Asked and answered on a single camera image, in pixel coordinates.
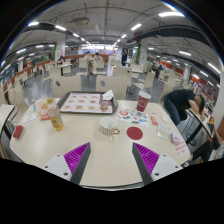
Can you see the small white sachet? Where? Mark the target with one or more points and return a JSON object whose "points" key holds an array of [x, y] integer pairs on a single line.
{"points": [[164, 118]]}

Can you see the group of beige chairs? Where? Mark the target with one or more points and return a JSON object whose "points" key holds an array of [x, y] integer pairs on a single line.
{"points": [[123, 70]]}

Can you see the red paper cup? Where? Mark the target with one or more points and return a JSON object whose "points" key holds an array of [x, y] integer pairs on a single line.
{"points": [[143, 101]]}

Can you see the dark food tray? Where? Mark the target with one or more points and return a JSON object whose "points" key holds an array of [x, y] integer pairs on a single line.
{"points": [[113, 107]]}

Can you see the ceiling air conditioner unit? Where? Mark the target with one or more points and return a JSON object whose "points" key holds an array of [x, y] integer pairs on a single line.
{"points": [[81, 21]]}

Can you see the beige chair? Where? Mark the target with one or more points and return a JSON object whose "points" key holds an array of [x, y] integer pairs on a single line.
{"points": [[66, 86], [111, 86]]}

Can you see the small red pouch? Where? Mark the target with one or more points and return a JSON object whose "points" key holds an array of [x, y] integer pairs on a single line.
{"points": [[18, 131]]}

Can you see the white table with black edge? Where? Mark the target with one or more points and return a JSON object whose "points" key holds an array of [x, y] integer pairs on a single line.
{"points": [[199, 123], [5, 115]]}

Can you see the group of ceiling lights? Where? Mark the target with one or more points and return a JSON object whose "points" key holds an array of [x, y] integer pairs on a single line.
{"points": [[170, 14]]}

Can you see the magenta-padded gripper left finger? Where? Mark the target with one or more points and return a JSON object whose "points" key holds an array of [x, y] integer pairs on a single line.
{"points": [[77, 159]]}

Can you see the white crumpled napkin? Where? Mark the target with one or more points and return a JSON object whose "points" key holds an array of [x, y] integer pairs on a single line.
{"points": [[107, 95]]}

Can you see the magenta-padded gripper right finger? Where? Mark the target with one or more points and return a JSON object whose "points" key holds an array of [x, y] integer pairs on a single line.
{"points": [[146, 159]]}

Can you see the clear bottle with yellow cap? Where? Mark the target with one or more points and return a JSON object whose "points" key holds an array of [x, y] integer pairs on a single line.
{"points": [[56, 120]]}

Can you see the white printed card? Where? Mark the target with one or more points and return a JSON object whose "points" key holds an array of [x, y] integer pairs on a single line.
{"points": [[29, 118]]}

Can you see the paper bag with fried snacks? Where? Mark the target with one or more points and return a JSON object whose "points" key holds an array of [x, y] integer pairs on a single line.
{"points": [[42, 106]]}

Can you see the person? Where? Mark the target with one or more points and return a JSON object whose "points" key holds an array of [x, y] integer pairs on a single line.
{"points": [[88, 56], [61, 60], [124, 57], [213, 145], [181, 100], [98, 56], [156, 66]]}

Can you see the flat round red coaster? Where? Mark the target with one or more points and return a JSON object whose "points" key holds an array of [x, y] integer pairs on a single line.
{"points": [[134, 133]]}

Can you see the white label with pink print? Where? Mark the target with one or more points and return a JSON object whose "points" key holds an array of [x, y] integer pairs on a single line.
{"points": [[180, 148]]}

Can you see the fried food piece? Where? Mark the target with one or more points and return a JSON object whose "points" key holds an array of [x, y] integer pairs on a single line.
{"points": [[104, 106]]}

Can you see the colourful sticker sheet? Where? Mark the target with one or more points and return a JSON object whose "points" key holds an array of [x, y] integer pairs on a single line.
{"points": [[133, 117]]}

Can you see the clear plastic wrapper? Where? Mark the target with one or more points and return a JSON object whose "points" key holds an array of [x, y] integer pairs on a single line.
{"points": [[165, 132]]}

